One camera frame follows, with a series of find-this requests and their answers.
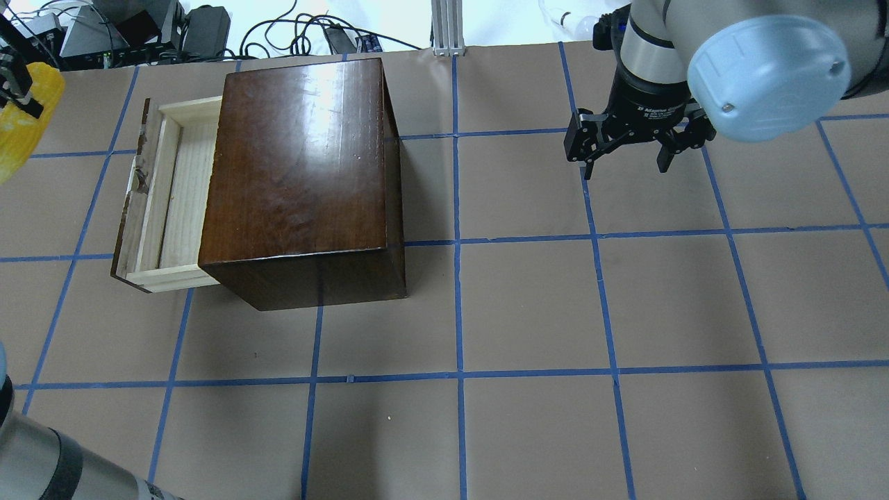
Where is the yellow corn cob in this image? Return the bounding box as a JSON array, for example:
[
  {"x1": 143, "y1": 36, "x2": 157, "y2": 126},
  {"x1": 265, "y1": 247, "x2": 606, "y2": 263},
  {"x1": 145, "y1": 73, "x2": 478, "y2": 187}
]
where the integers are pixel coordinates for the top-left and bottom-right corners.
[{"x1": 1, "y1": 61, "x2": 66, "y2": 183}]

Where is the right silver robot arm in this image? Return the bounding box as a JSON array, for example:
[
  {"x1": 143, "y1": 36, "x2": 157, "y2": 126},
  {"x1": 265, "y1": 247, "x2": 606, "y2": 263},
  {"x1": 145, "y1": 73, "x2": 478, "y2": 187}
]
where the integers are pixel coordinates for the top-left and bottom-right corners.
[{"x1": 564, "y1": 1, "x2": 887, "y2": 179}]

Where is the white light bulb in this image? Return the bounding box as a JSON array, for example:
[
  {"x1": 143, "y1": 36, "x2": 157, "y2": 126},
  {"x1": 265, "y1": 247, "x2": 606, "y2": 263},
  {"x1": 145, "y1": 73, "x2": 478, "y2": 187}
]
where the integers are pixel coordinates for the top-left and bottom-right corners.
[{"x1": 538, "y1": 1, "x2": 601, "y2": 40}]

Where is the light wood drawer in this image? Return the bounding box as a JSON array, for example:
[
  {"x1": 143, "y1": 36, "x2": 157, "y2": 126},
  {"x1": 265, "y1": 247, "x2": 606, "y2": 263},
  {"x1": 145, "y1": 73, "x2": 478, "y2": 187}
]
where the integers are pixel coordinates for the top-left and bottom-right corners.
[{"x1": 109, "y1": 96, "x2": 222, "y2": 292}]

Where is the black power adapter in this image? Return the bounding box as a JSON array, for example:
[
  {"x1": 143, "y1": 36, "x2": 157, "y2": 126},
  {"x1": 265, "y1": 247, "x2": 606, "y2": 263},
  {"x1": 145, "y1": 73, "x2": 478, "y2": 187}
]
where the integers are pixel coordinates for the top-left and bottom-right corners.
[{"x1": 181, "y1": 4, "x2": 231, "y2": 59}]

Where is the dark brown wooden cabinet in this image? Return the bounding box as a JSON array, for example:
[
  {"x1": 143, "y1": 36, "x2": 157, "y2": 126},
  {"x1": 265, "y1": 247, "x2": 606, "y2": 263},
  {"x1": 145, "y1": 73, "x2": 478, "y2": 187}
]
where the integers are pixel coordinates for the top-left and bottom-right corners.
[{"x1": 198, "y1": 58, "x2": 407, "y2": 311}]

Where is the aluminium frame post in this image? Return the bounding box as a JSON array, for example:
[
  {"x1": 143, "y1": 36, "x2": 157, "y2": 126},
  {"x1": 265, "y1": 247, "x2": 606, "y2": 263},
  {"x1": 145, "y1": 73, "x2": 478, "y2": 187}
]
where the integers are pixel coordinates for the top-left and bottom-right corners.
[{"x1": 431, "y1": 0, "x2": 466, "y2": 57}]

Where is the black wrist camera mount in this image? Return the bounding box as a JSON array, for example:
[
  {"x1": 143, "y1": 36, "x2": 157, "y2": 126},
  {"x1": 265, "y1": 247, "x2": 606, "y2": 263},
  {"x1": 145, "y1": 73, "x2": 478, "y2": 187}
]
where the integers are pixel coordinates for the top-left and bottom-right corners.
[{"x1": 592, "y1": 4, "x2": 631, "y2": 51}]

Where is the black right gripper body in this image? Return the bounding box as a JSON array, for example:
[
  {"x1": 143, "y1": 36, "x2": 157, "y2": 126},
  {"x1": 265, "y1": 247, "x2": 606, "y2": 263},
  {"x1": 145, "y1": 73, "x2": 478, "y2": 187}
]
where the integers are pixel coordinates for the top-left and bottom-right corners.
[{"x1": 604, "y1": 66, "x2": 691, "y2": 143}]

